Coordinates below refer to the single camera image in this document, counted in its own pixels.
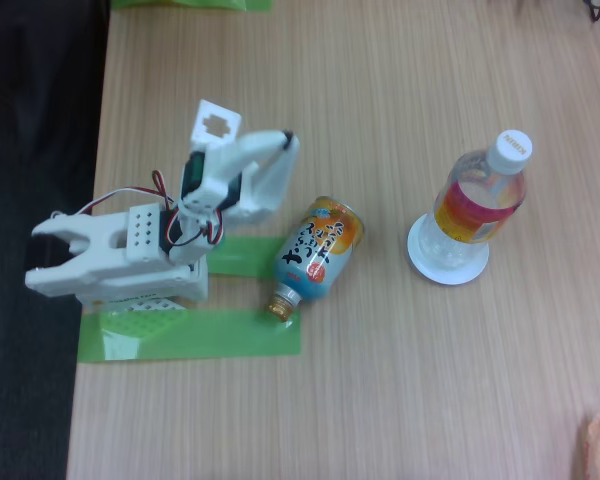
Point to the person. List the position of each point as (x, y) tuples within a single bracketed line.
[(30, 60)]

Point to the white empty camera mount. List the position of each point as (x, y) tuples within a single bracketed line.
[(215, 122)]

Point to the green plastic sheet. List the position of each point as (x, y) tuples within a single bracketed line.
[(190, 4)]

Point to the long green tape strip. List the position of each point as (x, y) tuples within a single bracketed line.
[(205, 335)]

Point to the short green tape strip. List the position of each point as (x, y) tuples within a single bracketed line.
[(245, 257)]

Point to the clear plastic bottle orange label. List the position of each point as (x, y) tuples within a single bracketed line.
[(475, 210)]

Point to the white round plate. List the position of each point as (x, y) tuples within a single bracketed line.
[(450, 275)]

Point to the blue orange aluminium bottle can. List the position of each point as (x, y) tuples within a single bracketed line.
[(315, 250)]

